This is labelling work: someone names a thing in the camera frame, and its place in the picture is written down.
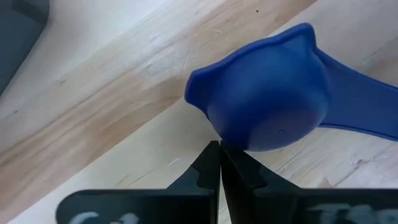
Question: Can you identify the small dark blue measuring cup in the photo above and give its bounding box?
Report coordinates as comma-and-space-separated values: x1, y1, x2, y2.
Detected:
184, 22, 398, 152

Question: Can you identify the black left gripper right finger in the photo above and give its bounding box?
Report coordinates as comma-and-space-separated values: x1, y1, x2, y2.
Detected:
220, 139, 398, 224

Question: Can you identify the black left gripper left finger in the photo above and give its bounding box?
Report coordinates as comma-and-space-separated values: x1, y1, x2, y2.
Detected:
55, 139, 221, 224

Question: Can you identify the grey basket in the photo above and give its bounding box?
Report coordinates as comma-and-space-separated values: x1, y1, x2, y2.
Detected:
0, 0, 50, 98

